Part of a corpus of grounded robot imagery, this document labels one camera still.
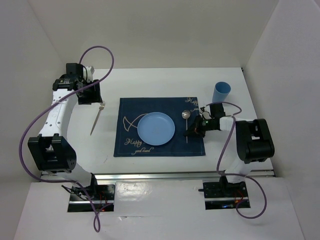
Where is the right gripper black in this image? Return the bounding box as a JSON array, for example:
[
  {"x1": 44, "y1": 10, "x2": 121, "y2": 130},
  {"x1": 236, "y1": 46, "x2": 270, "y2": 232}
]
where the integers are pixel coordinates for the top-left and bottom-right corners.
[{"x1": 183, "y1": 114, "x2": 216, "y2": 138}]

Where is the metal spoon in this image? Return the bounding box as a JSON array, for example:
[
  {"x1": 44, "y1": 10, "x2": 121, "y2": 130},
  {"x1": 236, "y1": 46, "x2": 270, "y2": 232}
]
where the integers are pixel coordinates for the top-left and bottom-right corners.
[{"x1": 181, "y1": 109, "x2": 191, "y2": 131}]

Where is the dark blue cloth placemat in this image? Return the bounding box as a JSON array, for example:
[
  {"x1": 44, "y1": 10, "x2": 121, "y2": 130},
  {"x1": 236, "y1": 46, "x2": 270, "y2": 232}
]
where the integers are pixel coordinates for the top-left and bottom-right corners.
[{"x1": 113, "y1": 96, "x2": 206, "y2": 158}]

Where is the light blue plastic plate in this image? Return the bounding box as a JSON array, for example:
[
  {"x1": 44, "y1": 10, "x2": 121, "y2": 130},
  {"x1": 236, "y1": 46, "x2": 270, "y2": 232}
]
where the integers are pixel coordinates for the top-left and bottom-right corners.
[{"x1": 137, "y1": 112, "x2": 176, "y2": 146}]

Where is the light blue plastic cup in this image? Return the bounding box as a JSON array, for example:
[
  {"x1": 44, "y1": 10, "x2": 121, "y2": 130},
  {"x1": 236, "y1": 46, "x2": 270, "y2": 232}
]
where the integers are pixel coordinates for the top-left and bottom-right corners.
[{"x1": 212, "y1": 81, "x2": 231, "y2": 103}]

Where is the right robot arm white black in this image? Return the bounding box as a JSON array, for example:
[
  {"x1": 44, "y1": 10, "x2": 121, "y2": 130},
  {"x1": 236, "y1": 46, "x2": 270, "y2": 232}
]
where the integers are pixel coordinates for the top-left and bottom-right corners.
[{"x1": 183, "y1": 101, "x2": 275, "y2": 196}]

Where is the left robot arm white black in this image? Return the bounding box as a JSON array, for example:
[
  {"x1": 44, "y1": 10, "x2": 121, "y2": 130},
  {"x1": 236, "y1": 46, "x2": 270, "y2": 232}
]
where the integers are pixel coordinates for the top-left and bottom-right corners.
[{"x1": 27, "y1": 73, "x2": 102, "y2": 200}]

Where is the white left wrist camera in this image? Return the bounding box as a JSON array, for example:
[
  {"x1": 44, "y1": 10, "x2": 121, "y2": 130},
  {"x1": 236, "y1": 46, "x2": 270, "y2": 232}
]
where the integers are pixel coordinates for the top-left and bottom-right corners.
[{"x1": 83, "y1": 66, "x2": 95, "y2": 78}]

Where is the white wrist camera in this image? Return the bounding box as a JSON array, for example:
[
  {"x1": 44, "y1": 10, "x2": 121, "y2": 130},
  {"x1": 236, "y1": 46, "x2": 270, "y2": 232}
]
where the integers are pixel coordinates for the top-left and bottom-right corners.
[
  {"x1": 83, "y1": 66, "x2": 95, "y2": 78},
  {"x1": 219, "y1": 116, "x2": 236, "y2": 132}
]

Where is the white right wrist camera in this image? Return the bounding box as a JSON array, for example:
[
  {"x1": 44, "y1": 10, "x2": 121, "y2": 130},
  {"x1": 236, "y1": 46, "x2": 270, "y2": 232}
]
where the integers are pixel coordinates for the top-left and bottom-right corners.
[{"x1": 219, "y1": 116, "x2": 236, "y2": 132}]

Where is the aluminium front rail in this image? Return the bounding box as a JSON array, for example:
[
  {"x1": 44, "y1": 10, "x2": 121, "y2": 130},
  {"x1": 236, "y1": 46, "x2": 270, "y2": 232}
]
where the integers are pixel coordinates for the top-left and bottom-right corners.
[{"x1": 39, "y1": 170, "x2": 276, "y2": 182}]

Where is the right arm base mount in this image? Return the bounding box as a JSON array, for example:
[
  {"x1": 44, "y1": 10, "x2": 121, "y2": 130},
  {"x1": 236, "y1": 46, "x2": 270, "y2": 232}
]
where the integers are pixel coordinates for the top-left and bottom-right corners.
[{"x1": 198, "y1": 179, "x2": 251, "y2": 210}]

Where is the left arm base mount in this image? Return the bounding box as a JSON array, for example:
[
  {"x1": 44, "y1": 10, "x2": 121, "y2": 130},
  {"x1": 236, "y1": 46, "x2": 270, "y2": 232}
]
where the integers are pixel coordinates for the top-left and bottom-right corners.
[{"x1": 61, "y1": 182, "x2": 116, "y2": 213}]

